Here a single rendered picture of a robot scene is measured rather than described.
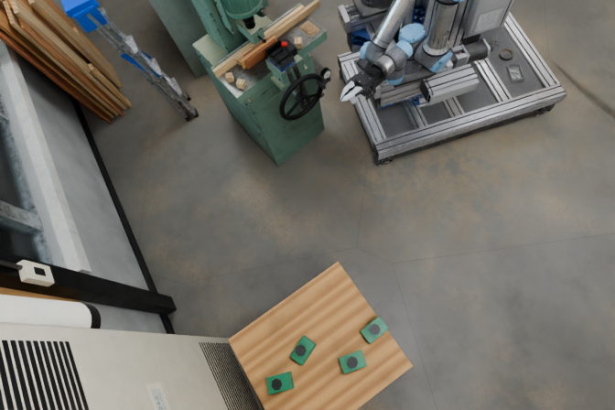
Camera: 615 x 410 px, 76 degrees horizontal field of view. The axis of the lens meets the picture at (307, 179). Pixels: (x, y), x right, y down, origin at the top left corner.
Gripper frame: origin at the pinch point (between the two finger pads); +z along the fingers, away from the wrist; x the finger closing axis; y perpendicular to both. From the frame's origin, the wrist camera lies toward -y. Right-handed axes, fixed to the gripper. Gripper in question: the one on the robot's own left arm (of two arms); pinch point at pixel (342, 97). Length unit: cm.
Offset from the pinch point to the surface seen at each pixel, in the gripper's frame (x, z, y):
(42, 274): 27, 125, 0
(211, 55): 103, 12, 30
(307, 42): 60, -26, 26
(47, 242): 67, 134, 28
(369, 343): -59, 54, 78
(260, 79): 60, 6, 26
